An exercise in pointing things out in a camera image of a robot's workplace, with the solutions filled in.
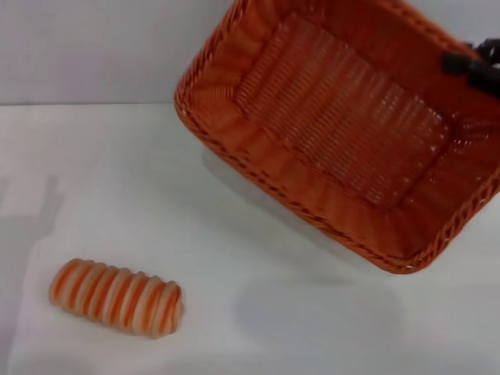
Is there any orange woven plastic basket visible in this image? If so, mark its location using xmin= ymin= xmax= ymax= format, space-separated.
xmin=173 ymin=0 xmax=500 ymax=275

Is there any striped orange bread roll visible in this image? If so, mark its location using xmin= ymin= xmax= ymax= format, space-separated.
xmin=48 ymin=257 xmax=185 ymax=341

